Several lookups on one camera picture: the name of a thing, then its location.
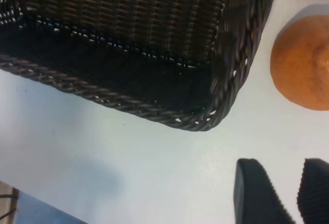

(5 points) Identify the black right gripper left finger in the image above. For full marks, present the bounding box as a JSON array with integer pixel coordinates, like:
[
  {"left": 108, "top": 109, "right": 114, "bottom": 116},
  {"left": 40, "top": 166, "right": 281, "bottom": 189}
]
[{"left": 232, "top": 158, "right": 295, "bottom": 224}]

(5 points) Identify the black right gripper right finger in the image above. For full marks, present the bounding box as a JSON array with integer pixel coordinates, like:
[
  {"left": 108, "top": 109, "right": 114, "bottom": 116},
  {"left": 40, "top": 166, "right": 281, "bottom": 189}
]
[{"left": 296, "top": 158, "right": 329, "bottom": 224}]

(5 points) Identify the orange fruit with knobbly top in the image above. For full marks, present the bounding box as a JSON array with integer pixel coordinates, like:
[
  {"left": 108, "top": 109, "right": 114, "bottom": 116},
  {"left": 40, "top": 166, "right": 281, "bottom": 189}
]
[{"left": 269, "top": 15, "right": 329, "bottom": 111}]

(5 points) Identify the dark brown wicker basket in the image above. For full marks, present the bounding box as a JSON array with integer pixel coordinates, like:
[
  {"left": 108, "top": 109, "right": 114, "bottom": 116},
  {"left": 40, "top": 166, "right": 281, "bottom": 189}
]
[{"left": 0, "top": 0, "right": 281, "bottom": 132}]

